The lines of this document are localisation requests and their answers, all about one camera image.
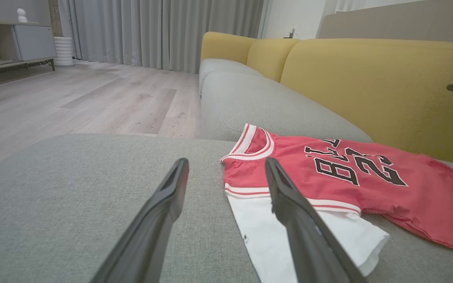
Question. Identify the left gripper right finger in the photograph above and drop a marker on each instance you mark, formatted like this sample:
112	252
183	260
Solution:
309	243

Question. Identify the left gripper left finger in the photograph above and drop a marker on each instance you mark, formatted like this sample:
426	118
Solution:
151	232

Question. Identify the red jersey with white sleeves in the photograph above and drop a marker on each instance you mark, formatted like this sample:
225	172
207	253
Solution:
427	196

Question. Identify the grey upholstered panel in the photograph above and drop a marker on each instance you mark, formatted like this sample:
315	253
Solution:
407	19

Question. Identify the large yellow sofa back cushion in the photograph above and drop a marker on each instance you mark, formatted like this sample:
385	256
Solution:
368	86

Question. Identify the large grey sofa cushion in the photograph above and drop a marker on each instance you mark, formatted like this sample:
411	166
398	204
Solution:
53	196

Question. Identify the grey sofa seat cushion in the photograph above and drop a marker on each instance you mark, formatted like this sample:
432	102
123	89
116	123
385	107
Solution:
258	106
218	67

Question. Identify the small yellow sofa back cushion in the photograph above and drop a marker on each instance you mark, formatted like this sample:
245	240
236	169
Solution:
222	45
269	55

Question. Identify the grey pleated curtain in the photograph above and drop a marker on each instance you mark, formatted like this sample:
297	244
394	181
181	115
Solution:
151	31

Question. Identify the white ribbed vase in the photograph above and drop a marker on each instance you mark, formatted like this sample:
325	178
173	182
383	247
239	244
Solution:
63	51

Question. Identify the grey low cabinet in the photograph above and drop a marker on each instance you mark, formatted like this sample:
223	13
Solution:
34	41

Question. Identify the small white figurine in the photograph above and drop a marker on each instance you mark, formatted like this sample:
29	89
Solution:
21	15

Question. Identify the small white wall device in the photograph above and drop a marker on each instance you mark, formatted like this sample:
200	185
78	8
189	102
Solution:
290	32

